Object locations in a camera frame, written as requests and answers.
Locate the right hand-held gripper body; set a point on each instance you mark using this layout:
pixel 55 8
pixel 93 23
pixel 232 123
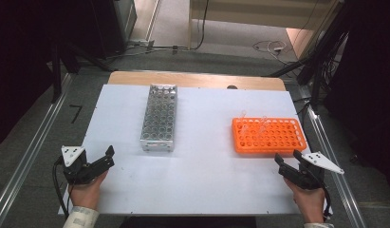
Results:
pixel 305 177

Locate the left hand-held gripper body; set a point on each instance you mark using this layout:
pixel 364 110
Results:
pixel 77 172

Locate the orange plastic test tube rack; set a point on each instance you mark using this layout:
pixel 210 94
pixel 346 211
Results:
pixel 278 139

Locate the clear test tube rack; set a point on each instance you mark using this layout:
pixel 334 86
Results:
pixel 159 117

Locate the person's left hand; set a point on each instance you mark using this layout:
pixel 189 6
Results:
pixel 85 194

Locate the person's right hand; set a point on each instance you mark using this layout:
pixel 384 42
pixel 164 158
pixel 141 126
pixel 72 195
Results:
pixel 309 202

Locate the white board sheet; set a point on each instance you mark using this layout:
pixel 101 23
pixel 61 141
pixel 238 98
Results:
pixel 202 177

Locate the small dark round knob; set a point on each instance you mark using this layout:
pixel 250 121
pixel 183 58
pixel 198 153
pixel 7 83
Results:
pixel 232 87

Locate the black metal stand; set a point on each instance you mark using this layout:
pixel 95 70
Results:
pixel 56 72

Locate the black tripod stand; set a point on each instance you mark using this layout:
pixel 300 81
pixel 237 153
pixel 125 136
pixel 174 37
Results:
pixel 319 57

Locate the wooden table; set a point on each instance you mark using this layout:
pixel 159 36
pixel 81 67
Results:
pixel 195 79

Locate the peach board panel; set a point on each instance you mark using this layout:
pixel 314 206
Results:
pixel 298 41

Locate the grey power strip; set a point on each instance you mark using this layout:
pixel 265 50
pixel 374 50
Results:
pixel 140 43

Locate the dark equipment cabinet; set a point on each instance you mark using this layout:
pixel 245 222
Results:
pixel 113 25

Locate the beige wooden furniture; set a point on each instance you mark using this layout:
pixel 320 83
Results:
pixel 262 12

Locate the aluminium floor rail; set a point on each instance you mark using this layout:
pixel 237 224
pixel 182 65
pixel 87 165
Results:
pixel 335 177
pixel 31 148

